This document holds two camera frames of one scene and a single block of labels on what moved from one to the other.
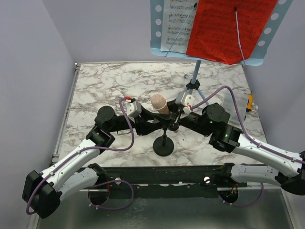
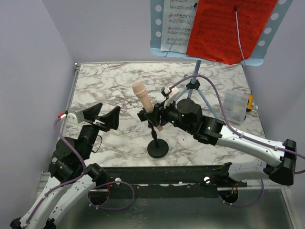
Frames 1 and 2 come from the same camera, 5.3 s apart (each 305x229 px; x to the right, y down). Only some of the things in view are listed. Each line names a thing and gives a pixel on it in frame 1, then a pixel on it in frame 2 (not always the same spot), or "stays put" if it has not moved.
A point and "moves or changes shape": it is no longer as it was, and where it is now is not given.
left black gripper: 141,125 → 111,119
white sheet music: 178,17 stays put
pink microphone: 159,101 → 139,88
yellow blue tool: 249,102 stays put
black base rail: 163,182 stays put
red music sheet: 228,31 stays put
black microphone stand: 163,145 moves or changes shape
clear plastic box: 228,101 stays put
